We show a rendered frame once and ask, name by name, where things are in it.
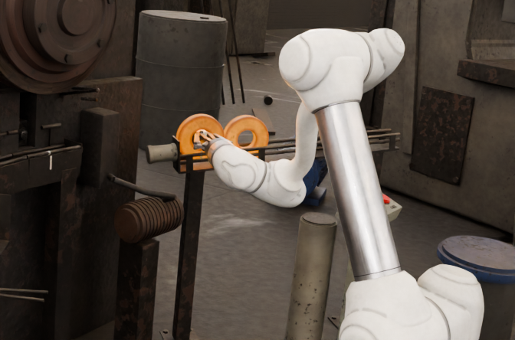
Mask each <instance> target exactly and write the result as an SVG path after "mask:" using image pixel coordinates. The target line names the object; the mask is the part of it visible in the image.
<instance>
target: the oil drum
mask: <svg viewBox="0 0 515 340"><path fill-rule="evenodd" d="M227 30H228V21H226V19H225V18H220V17H217V16H213V15H203V14H197V13H191V12H183V11H163V10H145V11H141V12H140V13H139V29H138V41H137V52H136V76H135V77H138V78H142V79H143V91H142V103H141V115H140V126H139V148H140V149H142V150H145V151H146V147H147V146H148V145H151V146H153V145H168V144H170V143H172V136H175V137H176V133H177V131H178V128H179V127H180V125H181V124H182V122H183V121H184V120H185V119H187V118H189V117H190V116H193V115H195V114H207V115H210V116H212V117H214V118H215V119H216V120H217V121H218V119H219V111H220V108H221V104H220V102H221V87H222V78H223V70H224V66H225V64H224V62H225V46H226V37H227Z"/></svg>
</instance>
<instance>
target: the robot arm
mask: <svg viewBox="0 0 515 340"><path fill-rule="evenodd" d="M404 51H405V45H404V43H403V41H402V39H401V38H400V36H399V35H398V34H397V33H396V32H395V31H393V30H390V29H388V28H380V29H376V30H373V31H371V32H370V33H366V32H349V31H344V30H339V29H313V30H309V31H306V32H304V33H302V34H299V35H297V36H296V37H295V38H293V39H291V40H289V41H288V42H287V43H286V44H285V45H284V46H283V48H282V50H281V52H280V56H279V70H280V74H281V76H282V77H283V79H284V80H285V82H286V83H287V84H288V85H289V86H290V87H291V88H293V89H295V90H296V92H297V94H298V96H299V97H300V98H301V100H302V103H301V105H300V107H299V110H298V112H297V121H296V155H295V157H294V159H293V160H291V161H289V160H287V159H281V160H279V161H274V162H269V163H267V162H264V161H262V160H260V159H258V158H256V157H255V156H253V155H251V154H250V153H248V152H246V151H245V150H242V149H240V148H238V147H236V146H234V145H233V142H232V141H229V140H227V139H225V138H223V137H222V136H220V135H218V134H216V133H213V135H212V134H211V133H210V132H206V131H205V130H204V129H201V130H199V131H197V132H196V133H195V137H194V146H193V149H194V150H197V149H202V151H204V152H205V154H206V155H207V157H208V161H209V163H210V164H211V165H212V166H213V168H214V170H215V173H216V174H217V176H218V177H219V178H220V179H221V180H222V181H223V182H224V183H225V184H226V185H227V186H228V187H230V188H233V189H236V190H242V191H246V192H248V193H250V194H252V195H253V196H255V197H256V198H259V199H261V200H262V201H265V202H267V203H269V204H273V205H276V206H278V207H282V208H293V207H296V206H297V205H299V204H300V203H301V202H302V201H303V200H304V198H305V195H306V191H307V190H306V186H305V184H304V183H303V177H304V176H305V175H306V174H307V173H308V171H309V170H310V169H311V167H312V165H313V161H314V158H315V153H316V147H317V134H318V130H319V133H320V139H321V142H322V146H323V151H324V155H325V159H326V164H327V168H328V171H329V174H330V181H331V184H332V187H333V193H334V196H335V199H336V206H337V209H338V212H339V216H340V221H341V224H342V229H343V234H344V237H345V241H346V246H347V250H348V254H349V259H350V263H351V266H352V269H353V275H354V279H355V281H354V282H351V283H350V285H349V288H348V290H347V291H346V311H345V319H344V320H343V322H342V325H341V327H340V335H339V340H478V339H479V336H480V333H481V326H482V322H483V317H484V297H483V293H482V289H481V285H480V284H479V282H478V281H477V279H476V277H475V276H474V275H473V274H472V273H470V272H468V271H466V270H463V269H461V268H459V267H456V266H451V265H446V264H440V265H437V266H435V267H432V268H430V269H429V270H427V271H426V272H425V273H423V274H422V275H421V276H420V277H419V278H418V282H416V280H415V278H414V277H412V276H411V275H410V274H408V273H407V272H405V271H404V270H403V271H401V267H400V264H399V259H398V255H397V252H396V248H395V243H394V240H393V236H392V231H391V227H390V224H389V219H388V215H387V212H386V209H385V203H384V200H383V196H382V191H381V188H380V184H379V179H378V176H377V173H376V167H375V164H374V161H373V157H372V152H371V149H370V145H369V140H368V136H367V133H366V128H365V124H364V121H363V117H362V112H361V109H360V105H359V103H360V102H361V99H362V94H363V93H365V92H367V91H369V90H371V89H372V88H373V87H375V86H376V85H378V84H379V83H381V82H382V81H383V80H384V79H385V78H387V77H388V76H389V75H390V74H391V73H392V72H393V71H394V70H395V68H397V66H398V65H399V63H400V61H401V60H402V58H403V56H404Z"/></svg>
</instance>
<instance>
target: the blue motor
mask: <svg viewBox="0 0 515 340"><path fill-rule="evenodd" d="M295 148H296V147H289V148H281V149H277V150H276V151H278V150H286V149H295ZM327 172H328V168H327V164H326V159H314V161H313V165H312V167H311V169H310V170H309V171H308V173H307V174H306V175H305V176H304V177H303V183H304V184H305V186H306V190H307V191H306V195H305V198H304V200H303V201H302V202H301V204H309V205H314V206H319V205H320V203H321V201H322V200H323V198H324V196H325V194H326V188H322V187H319V185H320V183H321V182H322V180H323V179H324V178H325V176H326V174H327Z"/></svg>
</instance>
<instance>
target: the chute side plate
mask: <svg viewBox="0 0 515 340"><path fill-rule="evenodd" d="M50 156H52V162H51V169H50ZM80 160H81V149H76V150H72V151H68V152H61V153H57V154H53V155H45V156H41V157H37V158H32V159H26V160H24V161H20V162H16V163H13V164H10V165H5V166H2V167H0V194H4V195H12V194H14V193H17V192H20V191H24V190H26V189H29V188H34V187H38V186H42V185H47V184H51V183H55V182H58V181H61V171H63V170H67V169H71V168H77V177H80Z"/></svg>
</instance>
